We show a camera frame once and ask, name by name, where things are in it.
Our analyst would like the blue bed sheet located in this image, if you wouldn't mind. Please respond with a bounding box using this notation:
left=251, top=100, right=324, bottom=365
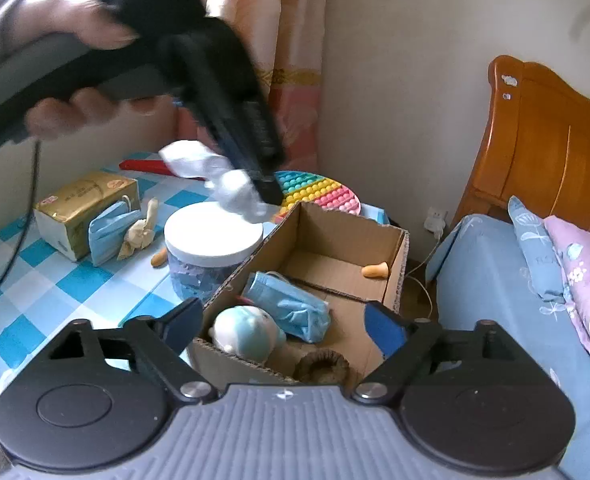
left=425, top=214, right=590, bottom=480

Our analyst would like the blue face mask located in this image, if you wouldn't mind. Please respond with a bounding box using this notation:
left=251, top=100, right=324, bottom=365
left=89, top=195, right=143, bottom=267
left=241, top=271, right=332, bottom=343

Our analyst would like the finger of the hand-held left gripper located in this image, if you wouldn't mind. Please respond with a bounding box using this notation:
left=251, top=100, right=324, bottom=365
left=160, top=35, right=285, bottom=207
left=202, top=17, right=287, bottom=181

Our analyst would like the person's left hand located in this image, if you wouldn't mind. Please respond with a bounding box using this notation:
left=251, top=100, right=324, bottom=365
left=25, top=0, right=163, bottom=142

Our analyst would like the white charger cable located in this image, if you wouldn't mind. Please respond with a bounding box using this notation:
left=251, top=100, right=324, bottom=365
left=404, top=234, right=438, bottom=322

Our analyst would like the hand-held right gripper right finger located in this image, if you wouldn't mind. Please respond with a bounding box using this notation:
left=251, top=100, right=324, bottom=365
left=350, top=301, right=515, bottom=406

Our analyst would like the blue white squishy toy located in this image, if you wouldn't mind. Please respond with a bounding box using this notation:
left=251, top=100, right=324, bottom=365
left=207, top=305, right=288, bottom=363

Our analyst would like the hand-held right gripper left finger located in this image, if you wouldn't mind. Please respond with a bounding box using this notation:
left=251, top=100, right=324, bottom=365
left=47, top=297, right=219, bottom=407

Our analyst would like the brown cardboard box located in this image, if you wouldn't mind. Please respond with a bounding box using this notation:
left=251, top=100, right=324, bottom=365
left=190, top=201, right=410, bottom=386

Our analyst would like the white tissue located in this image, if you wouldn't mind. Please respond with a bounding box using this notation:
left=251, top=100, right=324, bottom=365
left=159, top=141, right=271, bottom=222

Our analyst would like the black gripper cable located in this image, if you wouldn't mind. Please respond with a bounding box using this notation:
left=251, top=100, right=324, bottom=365
left=0, top=137, right=43, bottom=308

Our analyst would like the clear jar with white lid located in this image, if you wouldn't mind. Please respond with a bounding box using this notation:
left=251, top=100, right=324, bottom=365
left=164, top=203, right=265, bottom=303

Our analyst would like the cream knotted cloth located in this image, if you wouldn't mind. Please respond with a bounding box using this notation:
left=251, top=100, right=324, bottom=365
left=117, top=197, right=159, bottom=261

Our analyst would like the blue floral pillow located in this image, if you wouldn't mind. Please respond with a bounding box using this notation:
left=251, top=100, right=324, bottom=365
left=508, top=196, right=583, bottom=318

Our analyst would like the pink curtain with gold band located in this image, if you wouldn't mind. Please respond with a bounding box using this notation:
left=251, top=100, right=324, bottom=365
left=175, top=0, right=328, bottom=173

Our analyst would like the brown hair scrunchie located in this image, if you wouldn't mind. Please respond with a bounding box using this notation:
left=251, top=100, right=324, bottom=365
left=294, top=351, right=351, bottom=384

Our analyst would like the blue checkered tablecloth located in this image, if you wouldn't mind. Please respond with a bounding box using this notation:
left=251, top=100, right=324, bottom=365
left=0, top=152, right=391, bottom=401

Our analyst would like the person's left forearm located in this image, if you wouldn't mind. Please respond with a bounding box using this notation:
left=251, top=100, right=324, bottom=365
left=0, top=0, right=50, bottom=78

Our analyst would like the red folded hand fan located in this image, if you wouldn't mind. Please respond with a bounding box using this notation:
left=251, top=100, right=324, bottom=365
left=120, top=159, right=211, bottom=182

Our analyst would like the folded blue face mask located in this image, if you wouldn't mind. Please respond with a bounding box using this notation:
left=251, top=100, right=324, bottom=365
left=89, top=195, right=143, bottom=267

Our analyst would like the white wall socket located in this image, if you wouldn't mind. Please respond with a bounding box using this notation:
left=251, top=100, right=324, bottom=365
left=425, top=206, right=449, bottom=239

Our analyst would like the rainbow pop bubble toy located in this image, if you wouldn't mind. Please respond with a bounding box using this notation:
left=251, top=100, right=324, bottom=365
left=274, top=170, right=362, bottom=217

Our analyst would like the gold tissue pack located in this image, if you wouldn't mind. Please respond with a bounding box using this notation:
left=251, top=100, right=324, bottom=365
left=34, top=171, right=140, bottom=262

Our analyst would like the wooden bed headboard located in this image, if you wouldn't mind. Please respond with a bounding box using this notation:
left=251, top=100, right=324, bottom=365
left=452, top=55, right=590, bottom=233

